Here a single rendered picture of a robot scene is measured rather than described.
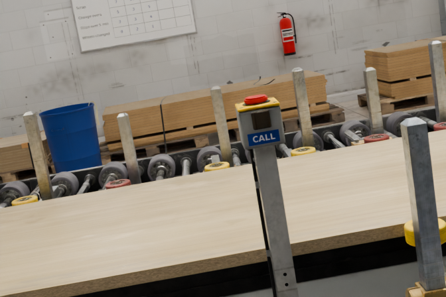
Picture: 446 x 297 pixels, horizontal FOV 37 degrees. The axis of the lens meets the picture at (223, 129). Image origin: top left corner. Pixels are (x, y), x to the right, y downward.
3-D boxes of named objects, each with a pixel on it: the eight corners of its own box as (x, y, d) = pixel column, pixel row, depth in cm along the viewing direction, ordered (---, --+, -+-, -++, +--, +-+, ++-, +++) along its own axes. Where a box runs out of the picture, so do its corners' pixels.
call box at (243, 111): (287, 147, 109) (279, 101, 108) (245, 154, 109) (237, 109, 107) (281, 139, 116) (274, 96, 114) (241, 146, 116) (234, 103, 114)
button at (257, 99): (269, 105, 109) (268, 95, 109) (246, 110, 109) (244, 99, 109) (267, 103, 113) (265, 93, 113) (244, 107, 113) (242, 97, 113)
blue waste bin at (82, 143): (107, 176, 645) (93, 103, 632) (49, 187, 641) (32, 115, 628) (111, 164, 703) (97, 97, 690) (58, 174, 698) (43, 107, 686)
